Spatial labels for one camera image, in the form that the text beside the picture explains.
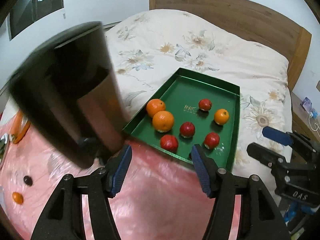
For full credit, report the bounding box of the wooden nightstand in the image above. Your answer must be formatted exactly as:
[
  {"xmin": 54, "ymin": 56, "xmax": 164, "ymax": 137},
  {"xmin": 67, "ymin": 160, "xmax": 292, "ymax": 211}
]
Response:
[{"xmin": 290, "ymin": 92, "xmax": 319, "ymax": 142}]

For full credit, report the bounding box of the wooden headboard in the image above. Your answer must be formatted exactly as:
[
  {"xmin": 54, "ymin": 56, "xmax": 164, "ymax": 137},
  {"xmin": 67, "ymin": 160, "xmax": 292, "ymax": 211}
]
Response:
[{"xmin": 149, "ymin": 0, "xmax": 312, "ymax": 90}]

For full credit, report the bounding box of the green tray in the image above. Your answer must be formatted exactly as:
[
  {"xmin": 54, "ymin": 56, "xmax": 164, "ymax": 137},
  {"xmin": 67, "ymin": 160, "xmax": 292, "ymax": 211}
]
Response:
[{"xmin": 123, "ymin": 68, "xmax": 240, "ymax": 171}]

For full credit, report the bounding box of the small red apple gripped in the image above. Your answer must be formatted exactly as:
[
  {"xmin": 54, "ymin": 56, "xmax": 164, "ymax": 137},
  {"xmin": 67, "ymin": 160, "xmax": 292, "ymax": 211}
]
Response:
[{"xmin": 198, "ymin": 99, "xmax": 212, "ymax": 112}]

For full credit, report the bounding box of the dark window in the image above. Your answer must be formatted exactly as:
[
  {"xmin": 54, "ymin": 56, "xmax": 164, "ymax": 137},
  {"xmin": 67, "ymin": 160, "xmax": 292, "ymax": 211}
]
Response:
[{"xmin": 8, "ymin": 0, "xmax": 63, "ymax": 38}]

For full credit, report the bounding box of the large orange front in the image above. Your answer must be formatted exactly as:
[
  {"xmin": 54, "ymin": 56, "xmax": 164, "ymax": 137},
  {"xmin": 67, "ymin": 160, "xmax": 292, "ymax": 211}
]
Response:
[{"xmin": 152, "ymin": 111, "xmax": 175, "ymax": 133}]

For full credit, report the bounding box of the pink plastic sheet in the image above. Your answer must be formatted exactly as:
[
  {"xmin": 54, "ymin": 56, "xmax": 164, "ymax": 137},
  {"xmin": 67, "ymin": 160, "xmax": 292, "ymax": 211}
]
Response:
[{"xmin": 1, "ymin": 127, "xmax": 214, "ymax": 239}]

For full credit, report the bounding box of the orange back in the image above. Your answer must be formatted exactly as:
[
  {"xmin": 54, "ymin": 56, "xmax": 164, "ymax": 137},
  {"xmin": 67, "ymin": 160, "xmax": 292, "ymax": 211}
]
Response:
[{"xmin": 146, "ymin": 99, "xmax": 166, "ymax": 118}]

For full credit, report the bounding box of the white plate with greens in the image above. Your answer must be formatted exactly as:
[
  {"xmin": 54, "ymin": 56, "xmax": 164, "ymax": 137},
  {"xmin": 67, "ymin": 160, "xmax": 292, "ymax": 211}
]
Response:
[{"xmin": 0, "ymin": 133, "xmax": 10, "ymax": 168}]

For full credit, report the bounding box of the large red apple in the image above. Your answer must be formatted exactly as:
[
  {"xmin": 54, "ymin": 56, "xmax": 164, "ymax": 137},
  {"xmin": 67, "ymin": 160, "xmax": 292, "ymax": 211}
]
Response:
[{"xmin": 160, "ymin": 134, "xmax": 178, "ymax": 153}]

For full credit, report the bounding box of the floral bed duvet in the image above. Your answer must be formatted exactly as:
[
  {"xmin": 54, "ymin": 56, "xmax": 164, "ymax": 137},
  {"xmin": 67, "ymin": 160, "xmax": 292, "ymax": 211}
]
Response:
[{"xmin": 0, "ymin": 9, "xmax": 293, "ymax": 196}]

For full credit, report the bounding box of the gloved right hand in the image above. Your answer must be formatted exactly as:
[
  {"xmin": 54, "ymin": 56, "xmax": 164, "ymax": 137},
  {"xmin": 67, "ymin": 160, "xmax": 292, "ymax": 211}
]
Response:
[{"xmin": 284, "ymin": 202, "xmax": 315, "ymax": 234}]

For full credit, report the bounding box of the black and copper canister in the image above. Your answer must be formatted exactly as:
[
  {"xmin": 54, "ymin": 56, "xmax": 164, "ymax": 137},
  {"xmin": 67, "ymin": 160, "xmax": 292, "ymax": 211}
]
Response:
[{"xmin": 9, "ymin": 21, "xmax": 129, "ymax": 168}]

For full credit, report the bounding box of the dark plum back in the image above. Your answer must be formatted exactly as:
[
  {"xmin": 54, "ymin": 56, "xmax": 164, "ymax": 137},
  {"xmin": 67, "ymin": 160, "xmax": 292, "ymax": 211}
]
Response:
[{"xmin": 23, "ymin": 176, "xmax": 33, "ymax": 186}]

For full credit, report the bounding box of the small orange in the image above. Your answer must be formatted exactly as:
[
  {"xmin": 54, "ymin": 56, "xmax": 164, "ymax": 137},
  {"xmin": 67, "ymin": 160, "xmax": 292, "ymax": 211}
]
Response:
[{"xmin": 214, "ymin": 108, "xmax": 229, "ymax": 126}]

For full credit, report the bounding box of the orange rimmed white plate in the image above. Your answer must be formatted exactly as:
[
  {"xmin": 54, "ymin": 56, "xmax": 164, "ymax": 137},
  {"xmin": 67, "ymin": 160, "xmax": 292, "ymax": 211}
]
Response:
[{"xmin": 9, "ymin": 110, "xmax": 31, "ymax": 144}]

